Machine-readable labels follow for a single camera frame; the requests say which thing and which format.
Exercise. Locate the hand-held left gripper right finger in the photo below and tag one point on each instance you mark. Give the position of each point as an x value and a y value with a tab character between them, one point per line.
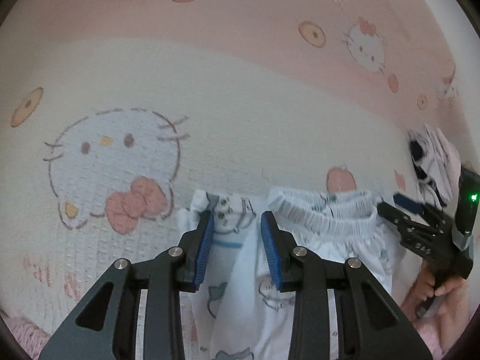
272	255

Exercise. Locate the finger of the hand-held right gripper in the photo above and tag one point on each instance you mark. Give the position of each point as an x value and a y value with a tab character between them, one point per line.
416	232
408	202

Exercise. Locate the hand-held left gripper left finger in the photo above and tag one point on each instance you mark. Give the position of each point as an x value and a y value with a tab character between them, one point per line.
204	251

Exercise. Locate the white cartoon print pants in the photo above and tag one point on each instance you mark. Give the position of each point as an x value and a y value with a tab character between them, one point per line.
247	270

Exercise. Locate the person's right hand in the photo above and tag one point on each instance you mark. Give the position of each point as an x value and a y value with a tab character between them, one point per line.
452	290

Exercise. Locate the dark striped folded garment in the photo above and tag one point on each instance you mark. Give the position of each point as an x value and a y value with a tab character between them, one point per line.
416	150

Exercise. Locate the pink dotted folded garment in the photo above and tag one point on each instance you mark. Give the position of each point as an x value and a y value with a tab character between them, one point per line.
448	161

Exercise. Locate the person's right leg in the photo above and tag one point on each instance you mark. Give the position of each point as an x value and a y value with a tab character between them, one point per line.
438	337

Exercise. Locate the person's leg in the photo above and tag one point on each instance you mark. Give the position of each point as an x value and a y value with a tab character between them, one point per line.
22	330
438	337

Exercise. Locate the pink cat print blanket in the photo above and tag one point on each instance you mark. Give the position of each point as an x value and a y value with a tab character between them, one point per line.
243	101

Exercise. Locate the person's left leg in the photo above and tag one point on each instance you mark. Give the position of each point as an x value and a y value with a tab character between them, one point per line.
22	330

